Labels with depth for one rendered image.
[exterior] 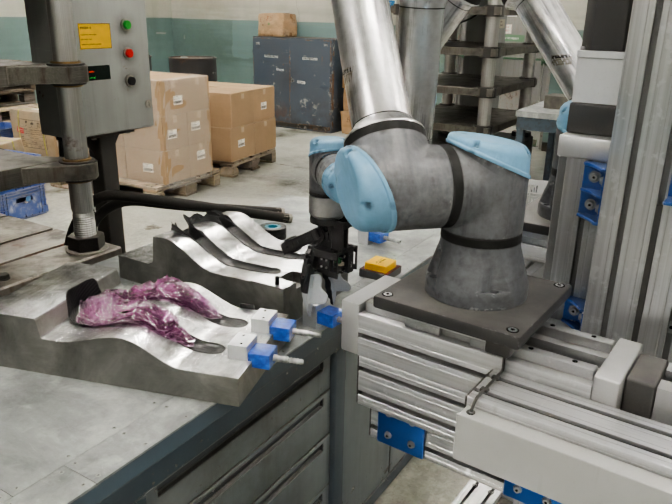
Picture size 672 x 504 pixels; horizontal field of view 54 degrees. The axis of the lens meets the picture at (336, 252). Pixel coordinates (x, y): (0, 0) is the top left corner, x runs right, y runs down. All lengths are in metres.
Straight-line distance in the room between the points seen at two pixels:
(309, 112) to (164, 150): 3.56
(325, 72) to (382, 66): 7.39
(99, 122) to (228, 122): 3.97
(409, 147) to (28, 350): 0.79
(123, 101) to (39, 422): 1.20
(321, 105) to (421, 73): 7.26
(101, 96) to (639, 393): 1.65
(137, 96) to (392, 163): 1.42
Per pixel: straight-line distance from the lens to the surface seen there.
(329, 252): 1.30
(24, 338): 1.32
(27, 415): 1.22
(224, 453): 1.36
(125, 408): 1.19
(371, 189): 0.84
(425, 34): 1.15
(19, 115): 6.81
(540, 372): 0.95
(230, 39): 9.88
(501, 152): 0.90
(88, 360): 1.26
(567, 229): 1.14
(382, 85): 0.94
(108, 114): 2.11
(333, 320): 1.37
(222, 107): 6.03
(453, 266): 0.95
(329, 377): 1.62
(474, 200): 0.90
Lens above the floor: 1.43
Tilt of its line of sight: 20 degrees down
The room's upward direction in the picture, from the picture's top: 1 degrees clockwise
